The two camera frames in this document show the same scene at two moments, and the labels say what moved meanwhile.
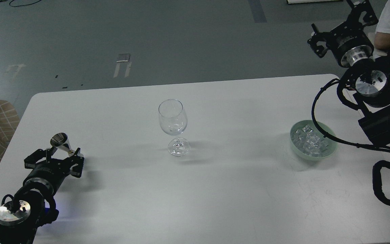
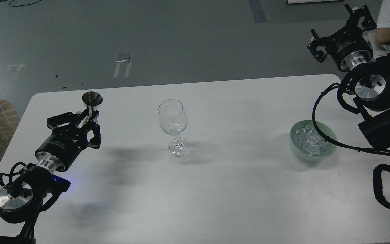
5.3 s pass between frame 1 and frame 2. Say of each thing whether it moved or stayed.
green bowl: stayed
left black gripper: moved
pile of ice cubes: stayed
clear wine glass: stayed
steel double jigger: moved
